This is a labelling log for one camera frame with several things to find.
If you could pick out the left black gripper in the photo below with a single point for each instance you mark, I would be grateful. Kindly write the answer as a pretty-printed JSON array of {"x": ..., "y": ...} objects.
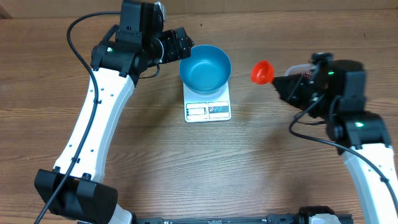
[{"x": 177, "y": 49}]

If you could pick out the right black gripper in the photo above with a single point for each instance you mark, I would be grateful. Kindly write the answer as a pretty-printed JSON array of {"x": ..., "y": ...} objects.
[{"x": 295, "y": 85}]

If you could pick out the red measuring scoop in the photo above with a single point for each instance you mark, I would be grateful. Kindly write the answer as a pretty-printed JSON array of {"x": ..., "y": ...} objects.
[{"x": 262, "y": 73}]

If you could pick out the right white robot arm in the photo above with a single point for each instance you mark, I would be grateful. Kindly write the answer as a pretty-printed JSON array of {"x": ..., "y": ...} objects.
[{"x": 335, "y": 92}]

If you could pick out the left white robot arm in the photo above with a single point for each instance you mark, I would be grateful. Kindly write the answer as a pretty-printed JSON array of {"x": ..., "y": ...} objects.
[{"x": 74, "y": 188}]

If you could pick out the teal blue bowl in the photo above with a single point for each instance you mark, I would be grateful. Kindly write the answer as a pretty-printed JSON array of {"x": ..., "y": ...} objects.
[{"x": 207, "y": 70}]

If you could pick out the white digital kitchen scale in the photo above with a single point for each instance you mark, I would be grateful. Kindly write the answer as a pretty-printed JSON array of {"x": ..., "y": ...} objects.
[{"x": 207, "y": 108}]

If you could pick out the red beans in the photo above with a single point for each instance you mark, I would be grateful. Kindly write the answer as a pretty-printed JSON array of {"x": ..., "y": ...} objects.
[{"x": 306, "y": 75}]

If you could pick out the clear plastic bean container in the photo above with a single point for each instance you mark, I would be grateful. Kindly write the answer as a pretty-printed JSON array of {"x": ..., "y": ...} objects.
[{"x": 299, "y": 69}]

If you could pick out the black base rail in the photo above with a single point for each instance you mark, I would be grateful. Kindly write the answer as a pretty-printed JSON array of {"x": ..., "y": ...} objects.
[{"x": 305, "y": 215}]

